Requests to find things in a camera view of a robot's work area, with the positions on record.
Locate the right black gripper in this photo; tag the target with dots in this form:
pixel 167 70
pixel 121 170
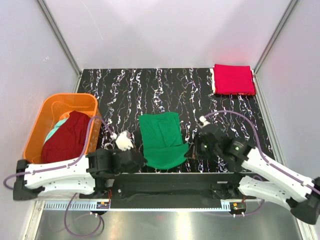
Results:
pixel 194 153

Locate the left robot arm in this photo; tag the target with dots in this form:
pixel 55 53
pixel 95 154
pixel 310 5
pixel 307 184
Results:
pixel 90 176

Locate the dark red t shirt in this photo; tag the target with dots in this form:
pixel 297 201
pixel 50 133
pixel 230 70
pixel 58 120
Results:
pixel 68 141

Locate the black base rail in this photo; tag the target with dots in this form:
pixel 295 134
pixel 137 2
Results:
pixel 167 191

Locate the black marbled table mat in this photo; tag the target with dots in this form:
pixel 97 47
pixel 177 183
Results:
pixel 125 94

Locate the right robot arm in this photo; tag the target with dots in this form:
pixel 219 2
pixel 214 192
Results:
pixel 277 184

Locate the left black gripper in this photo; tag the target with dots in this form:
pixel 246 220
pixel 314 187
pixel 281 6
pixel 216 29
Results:
pixel 138 167

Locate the folded red t shirt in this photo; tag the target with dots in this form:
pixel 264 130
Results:
pixel 233 78

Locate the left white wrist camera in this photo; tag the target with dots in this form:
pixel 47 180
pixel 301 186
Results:
pixel 122 140

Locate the mint green t shirt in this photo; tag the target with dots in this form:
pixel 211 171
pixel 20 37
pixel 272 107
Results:
pixel 55 128

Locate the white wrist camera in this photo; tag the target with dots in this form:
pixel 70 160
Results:
pixel 122 140
pixel 203 122

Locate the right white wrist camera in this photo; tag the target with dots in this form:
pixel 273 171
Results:
pixel 203 122

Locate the orange plastic bin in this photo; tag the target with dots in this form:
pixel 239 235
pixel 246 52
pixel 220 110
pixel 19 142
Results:
pixel 55 108

